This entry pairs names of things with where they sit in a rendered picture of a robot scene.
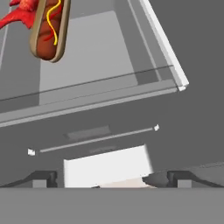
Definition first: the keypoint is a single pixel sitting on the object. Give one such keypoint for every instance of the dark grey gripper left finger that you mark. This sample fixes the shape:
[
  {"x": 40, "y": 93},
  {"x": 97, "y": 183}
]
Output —
[{"x": 43, "y": 178}]

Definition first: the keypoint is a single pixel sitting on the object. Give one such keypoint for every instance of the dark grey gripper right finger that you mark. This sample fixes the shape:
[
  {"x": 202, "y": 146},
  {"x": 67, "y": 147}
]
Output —
[{"x": 182, "y": 178}]

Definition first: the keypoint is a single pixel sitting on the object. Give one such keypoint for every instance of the hot dog in bun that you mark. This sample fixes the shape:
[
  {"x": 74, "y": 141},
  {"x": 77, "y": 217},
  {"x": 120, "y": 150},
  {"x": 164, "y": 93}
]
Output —
[{"x": 49, "y": 29}]

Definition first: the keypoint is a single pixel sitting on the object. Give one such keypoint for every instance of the grey cupboard front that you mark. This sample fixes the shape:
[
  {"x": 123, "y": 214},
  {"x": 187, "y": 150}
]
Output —
[{"x": 186, "y": 131}]

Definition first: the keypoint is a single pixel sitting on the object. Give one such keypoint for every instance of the white flat block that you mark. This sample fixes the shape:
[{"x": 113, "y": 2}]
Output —
[{"x": 108, "y": 167}]

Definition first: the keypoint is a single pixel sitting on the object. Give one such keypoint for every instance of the red lobster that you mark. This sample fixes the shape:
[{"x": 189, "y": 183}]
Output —
[{"x": 20, "y": 14}]

